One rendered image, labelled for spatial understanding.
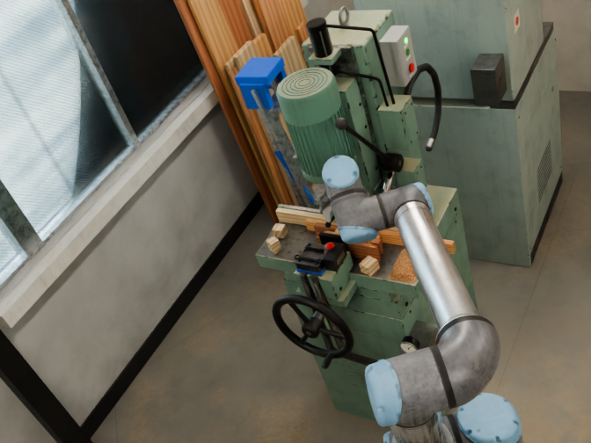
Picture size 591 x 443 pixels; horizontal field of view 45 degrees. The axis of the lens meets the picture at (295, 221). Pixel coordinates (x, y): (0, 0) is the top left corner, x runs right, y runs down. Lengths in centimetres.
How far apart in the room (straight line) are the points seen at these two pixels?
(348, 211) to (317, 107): 40
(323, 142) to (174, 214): 164
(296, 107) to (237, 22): 174
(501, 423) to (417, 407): 59
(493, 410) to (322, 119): 90
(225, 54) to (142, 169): 71
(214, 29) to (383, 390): 251
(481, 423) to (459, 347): 57
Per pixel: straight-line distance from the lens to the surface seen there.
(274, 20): 384
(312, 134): 209
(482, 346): 135
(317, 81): 208
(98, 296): 334
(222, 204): 391
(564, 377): 309
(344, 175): 178
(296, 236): 251
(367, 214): 176
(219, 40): 356
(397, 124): 227
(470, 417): 190
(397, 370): 132
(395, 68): 228
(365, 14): 235
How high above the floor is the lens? 250
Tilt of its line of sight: 38 degrees down
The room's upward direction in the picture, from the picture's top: 20 degrees counter-clockwise
